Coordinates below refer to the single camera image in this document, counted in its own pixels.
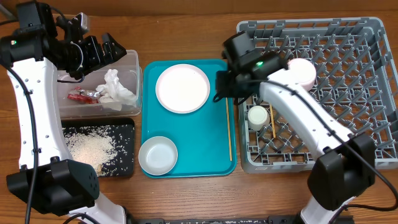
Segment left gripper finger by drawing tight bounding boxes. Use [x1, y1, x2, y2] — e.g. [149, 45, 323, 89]
[101, 33, 127, 63]
[102, 42, 113, 64]

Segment white napkin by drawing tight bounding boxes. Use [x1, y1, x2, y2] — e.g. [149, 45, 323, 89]
[96, 69, 138, 111]

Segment red foil snack wrapper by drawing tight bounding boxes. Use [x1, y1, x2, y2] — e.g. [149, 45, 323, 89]
[67, 86, 100, 104]

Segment white paper cup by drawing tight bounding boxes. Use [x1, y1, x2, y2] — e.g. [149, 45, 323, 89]
[248, 106, 270, 131]

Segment large pink plate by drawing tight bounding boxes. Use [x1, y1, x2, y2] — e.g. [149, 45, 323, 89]
[155, 63, 210, 114]

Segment wooden chopstick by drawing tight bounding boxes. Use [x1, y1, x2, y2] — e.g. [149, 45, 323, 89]
[225, 98, 233, 162]
[269, 103, 276, 138]

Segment small pink saucer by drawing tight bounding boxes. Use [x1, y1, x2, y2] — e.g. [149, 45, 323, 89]
[288, 58, 317, 91]

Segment grey metal bowl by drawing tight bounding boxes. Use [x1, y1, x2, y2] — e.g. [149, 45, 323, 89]
[138, 136, 178, 176]

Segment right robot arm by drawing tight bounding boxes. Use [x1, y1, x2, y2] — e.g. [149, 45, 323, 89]
[213, 31, 376, 223]

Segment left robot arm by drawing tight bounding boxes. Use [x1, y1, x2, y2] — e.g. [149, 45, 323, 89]
[1, 1, 134, 223]

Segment grey dishwasher rack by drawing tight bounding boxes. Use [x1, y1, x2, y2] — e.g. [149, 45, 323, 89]
[236, 17, 397, 174]

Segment clear plastic storage bin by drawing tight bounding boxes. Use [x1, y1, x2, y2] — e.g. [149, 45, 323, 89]
[57, 50, 142, 119]

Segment teal serving tray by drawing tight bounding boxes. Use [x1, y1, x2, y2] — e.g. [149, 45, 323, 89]
[141, 59, 237, 178]

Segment black plastic tray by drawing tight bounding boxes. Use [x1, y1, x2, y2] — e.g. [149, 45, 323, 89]
[60, 117, 136, 177]

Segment spilled rice and food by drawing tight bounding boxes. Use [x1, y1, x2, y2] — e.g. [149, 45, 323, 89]
[63, 124, 134, 175]

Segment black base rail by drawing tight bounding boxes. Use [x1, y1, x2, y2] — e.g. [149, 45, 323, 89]
[136, 215, 300, 224]

